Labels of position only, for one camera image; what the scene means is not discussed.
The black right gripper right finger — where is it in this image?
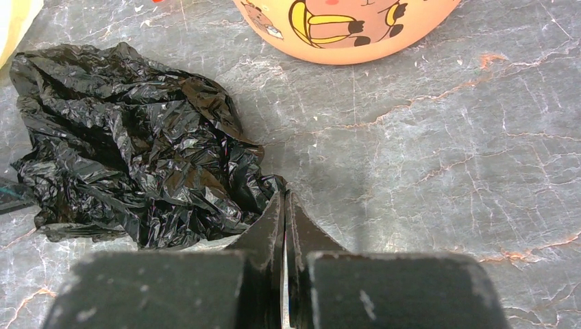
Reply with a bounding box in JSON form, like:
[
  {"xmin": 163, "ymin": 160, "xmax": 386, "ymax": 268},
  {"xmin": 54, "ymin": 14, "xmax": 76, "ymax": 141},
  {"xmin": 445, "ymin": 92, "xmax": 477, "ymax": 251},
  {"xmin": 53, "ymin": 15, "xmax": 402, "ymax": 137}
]
[{"xmin": 284, "ymin": 191, "xmax": 509, "ymax": 328}]

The orange plastic trash bin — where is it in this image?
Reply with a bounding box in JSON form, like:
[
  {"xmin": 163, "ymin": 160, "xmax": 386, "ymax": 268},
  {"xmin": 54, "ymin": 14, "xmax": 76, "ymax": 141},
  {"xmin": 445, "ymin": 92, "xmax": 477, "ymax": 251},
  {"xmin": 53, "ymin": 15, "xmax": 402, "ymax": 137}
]
[{"xmin": 235, "ymin": 0, "xmax": 459, "ymax": 65}]

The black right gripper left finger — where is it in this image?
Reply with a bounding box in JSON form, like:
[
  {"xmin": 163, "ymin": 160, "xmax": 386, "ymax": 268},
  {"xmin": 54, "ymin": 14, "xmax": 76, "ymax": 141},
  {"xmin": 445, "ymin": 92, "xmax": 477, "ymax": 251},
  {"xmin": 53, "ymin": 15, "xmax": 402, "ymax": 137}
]
[{"xmin": 43, "ymin": 192, "xmax": 284, "ymax": 328}]

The black plastic trash bag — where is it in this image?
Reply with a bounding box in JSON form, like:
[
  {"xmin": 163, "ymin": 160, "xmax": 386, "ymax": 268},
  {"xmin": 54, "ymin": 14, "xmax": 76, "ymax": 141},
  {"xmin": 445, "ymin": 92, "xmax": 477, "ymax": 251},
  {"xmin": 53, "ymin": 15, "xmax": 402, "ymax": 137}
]
[{"xmin": 10, "ymin": 42, "xmax": 285, "ymax": 249}]

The translucent yellow plastic bag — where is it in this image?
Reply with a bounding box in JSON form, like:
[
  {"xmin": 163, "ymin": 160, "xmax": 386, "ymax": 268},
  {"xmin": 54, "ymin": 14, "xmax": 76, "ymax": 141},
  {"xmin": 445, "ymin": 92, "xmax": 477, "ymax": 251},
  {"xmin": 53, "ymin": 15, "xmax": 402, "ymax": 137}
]
[{"xmin": 1, "ymin": 0, "xmax": 44, "ymax": 67}]

